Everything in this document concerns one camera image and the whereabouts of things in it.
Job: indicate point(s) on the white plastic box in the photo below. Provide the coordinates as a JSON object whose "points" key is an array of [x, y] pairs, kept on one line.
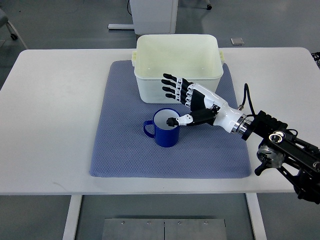
{"points": [[194, 57]]}

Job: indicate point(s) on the white cabinet with base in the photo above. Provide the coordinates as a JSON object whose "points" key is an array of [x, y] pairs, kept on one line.
{"points": [[151, 17]]}

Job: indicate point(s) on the metal floor plate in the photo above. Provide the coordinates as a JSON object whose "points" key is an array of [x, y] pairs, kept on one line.
{"points": [[163, 229]]}

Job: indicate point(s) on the blue-grey quilted mat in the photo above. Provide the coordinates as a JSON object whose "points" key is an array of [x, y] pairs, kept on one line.
{"points": [[123, 150]]}

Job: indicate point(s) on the blue mug white inside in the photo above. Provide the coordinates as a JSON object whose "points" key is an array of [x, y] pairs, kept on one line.
{"points": [[164, 135]]}

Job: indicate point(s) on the grey floor socket plate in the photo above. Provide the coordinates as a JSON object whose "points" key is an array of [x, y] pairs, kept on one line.
{"points": [[237, 41]]}

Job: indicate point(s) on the dark object at right edge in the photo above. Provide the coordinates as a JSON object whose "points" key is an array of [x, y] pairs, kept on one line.
{"points": [[316, 57]]}

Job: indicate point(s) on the right white table leg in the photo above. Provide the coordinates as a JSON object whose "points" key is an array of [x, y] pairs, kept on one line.
{"points": [[255, 216]]}

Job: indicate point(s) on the grey office chair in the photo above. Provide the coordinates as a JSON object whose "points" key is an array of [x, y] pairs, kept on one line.
{"points": [[14, 34]]}

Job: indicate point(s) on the left white table leg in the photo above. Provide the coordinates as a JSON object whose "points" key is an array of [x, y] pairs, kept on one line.
{"points": [[72, 218]]}

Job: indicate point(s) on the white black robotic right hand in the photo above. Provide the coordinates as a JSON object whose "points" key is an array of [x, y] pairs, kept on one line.
{"points": [[206, 107]]}

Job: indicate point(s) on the white table leg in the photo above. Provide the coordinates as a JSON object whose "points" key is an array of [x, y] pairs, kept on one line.
{"points": [[72, 218], [255, 216]]}

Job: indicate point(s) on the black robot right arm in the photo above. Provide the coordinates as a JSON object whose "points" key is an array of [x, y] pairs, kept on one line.
{"points": [[297, 160]]}

